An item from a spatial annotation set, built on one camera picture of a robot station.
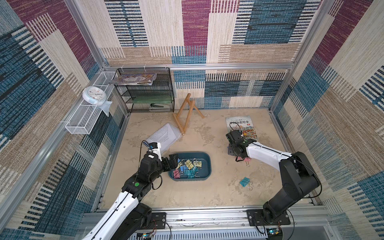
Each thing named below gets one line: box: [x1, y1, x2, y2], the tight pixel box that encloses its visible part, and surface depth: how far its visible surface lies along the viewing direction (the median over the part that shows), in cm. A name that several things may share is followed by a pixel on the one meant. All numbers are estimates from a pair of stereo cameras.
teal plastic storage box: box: [168, 151, 212, 182], surface depth 91 cm
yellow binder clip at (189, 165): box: [184, 159, 194, 170], surface depth 89 cm
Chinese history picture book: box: [225, 115, 258, 141], surface depth 113 cm
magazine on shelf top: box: [109, 73, 157, 86], surface depth 89 cm
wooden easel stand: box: [173, 93, 205, 135], surface depth 105 cm
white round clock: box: [82, 86, 107, 106], surface depth 76 cm
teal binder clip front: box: [239, 177, 253, 191], surface depth 86 cm
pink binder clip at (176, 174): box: [173, 169, 181, 179], surface depth 89 cm
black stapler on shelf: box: [150, 103, 164, 108], surface depth 114 cm
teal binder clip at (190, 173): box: [184, 169, 195, 179], surface depth 87 cm
